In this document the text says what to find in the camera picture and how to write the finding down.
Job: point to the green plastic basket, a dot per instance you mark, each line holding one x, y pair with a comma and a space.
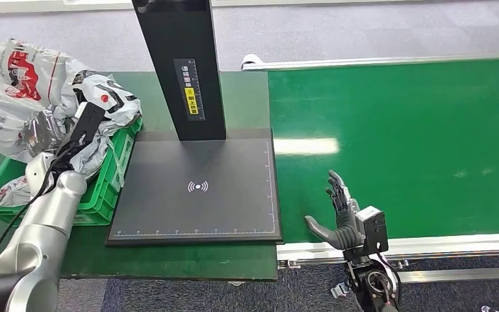
103, 189

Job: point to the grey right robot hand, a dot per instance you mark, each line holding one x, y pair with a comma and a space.
344, 232

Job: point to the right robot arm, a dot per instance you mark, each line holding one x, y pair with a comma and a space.
372, 284

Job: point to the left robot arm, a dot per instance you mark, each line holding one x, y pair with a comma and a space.
38, 241

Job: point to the large white package red print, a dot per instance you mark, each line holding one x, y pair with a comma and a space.
0, 107

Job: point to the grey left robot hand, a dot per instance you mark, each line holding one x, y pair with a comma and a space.
43, 129

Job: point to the green conveyor belt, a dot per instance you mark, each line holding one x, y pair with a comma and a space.
404, 150

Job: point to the black weighing device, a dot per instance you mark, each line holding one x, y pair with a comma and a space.
198, 185

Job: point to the yellow warning label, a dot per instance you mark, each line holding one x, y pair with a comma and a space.
191, 101

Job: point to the aluminium conveyor frame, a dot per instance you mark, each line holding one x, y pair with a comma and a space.
447, 246

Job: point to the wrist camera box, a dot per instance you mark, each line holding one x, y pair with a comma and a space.
87, 122
373, 228

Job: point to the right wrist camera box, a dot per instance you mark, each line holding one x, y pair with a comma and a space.
373, 228

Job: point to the small white package red print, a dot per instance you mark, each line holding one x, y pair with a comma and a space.
10, 191

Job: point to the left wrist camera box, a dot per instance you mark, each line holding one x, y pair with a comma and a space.
87, 122

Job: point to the white package with black print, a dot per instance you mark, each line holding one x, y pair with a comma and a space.
116, 107

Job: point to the plain grey package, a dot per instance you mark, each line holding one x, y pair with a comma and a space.
92, 155

